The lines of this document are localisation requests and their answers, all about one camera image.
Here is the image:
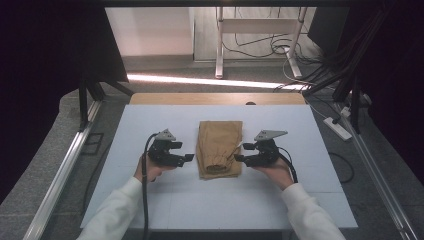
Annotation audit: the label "white power strip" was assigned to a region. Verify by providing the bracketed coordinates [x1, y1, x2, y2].
[322, 116, 354, 141]

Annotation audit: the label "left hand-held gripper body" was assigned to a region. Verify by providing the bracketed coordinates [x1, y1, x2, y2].
[146, 128, 187, 168]

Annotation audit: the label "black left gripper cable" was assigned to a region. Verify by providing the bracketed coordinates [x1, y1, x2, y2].
[141, 132, 160, 240]

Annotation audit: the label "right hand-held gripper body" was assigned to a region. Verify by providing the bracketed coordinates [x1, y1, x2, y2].
[248, 129, 289, 168]

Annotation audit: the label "dark curtain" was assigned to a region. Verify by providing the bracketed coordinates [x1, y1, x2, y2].
[0, 0, 130, 205]
[348, 0, 424, 188]

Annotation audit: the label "wooden board edge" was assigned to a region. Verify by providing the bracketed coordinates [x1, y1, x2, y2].
[128, 92, 307, 107]

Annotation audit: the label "white metal stand frame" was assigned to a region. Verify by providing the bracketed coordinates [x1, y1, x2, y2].
[214, 6, 309, 80]

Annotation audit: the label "black metal stand with cables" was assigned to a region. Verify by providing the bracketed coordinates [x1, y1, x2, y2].
[301, 0, 396, 134]

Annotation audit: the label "person's right hand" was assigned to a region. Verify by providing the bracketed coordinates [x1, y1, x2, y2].
[254, 157, 295, 191]

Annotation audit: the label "tan pants with pumpkin print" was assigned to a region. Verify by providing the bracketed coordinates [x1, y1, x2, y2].
[195, 120, 244, 181]

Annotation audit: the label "tangle of floor cables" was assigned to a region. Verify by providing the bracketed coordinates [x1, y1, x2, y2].
[221, 6, 323, 66]

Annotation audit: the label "black cable loop on floor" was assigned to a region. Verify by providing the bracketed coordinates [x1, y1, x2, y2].
[327, 151, 355, 184]

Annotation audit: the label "person's left hand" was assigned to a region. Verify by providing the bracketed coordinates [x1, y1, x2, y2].
[133, 156, 177, 183]

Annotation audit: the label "aluminium rail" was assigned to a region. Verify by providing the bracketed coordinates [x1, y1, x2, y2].
[22, 99, 103, 240]
[332, 102, 419, 240]

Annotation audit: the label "black floor plate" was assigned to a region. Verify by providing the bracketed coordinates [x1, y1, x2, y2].
[81, 132, 105, 156]

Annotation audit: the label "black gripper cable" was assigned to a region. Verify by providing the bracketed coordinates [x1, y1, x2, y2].
[141, 132, 160, 240]
[277, 146, 300, 185]

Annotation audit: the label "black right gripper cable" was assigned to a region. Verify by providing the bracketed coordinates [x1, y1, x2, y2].
[277, 146, 300, 185]

